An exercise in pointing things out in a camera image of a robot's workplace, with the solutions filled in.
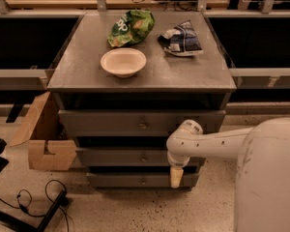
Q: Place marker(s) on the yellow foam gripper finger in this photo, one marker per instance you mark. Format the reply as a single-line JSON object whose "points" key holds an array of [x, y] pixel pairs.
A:
{"points": [[176, 175]]}

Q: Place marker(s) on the grey drawer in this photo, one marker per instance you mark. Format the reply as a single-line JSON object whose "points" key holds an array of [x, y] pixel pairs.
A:
{"points": [[135, 122], [122, 156], [129, 180]]}

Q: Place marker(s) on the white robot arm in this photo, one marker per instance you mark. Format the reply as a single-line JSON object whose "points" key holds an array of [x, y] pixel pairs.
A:
{"points": [[262, 191]]}

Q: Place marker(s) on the grey bottom drawer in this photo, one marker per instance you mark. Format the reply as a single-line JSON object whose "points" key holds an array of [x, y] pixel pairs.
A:
{"points": [[129, 180]]}

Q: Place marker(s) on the grey drawer cabinet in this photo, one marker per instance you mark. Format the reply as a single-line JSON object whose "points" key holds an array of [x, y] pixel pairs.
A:
{"points": [[166, 83]]}

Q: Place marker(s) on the grey top drawer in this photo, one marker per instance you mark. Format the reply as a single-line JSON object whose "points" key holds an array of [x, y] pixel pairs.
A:
{"points": [[135, 122]]}

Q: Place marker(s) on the white paper bowl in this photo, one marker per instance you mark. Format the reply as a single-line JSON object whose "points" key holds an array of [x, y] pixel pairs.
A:
{"points": [[123, 62]]}

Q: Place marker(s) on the brown cardboard box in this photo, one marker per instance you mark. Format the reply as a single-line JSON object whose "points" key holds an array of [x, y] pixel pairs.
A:
{"points": [[40, 129]]}

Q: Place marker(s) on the blue white snack bag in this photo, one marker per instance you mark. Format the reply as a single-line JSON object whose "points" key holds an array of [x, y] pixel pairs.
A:
{"points": [[181, 40]]}

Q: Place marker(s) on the green chip bag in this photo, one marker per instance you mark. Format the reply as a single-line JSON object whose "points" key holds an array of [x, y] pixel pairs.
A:
{"points": [[132, 28]]}

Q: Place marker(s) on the black stand base left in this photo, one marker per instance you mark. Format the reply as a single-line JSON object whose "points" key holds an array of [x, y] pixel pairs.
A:
{"points": [[18, 225]]}

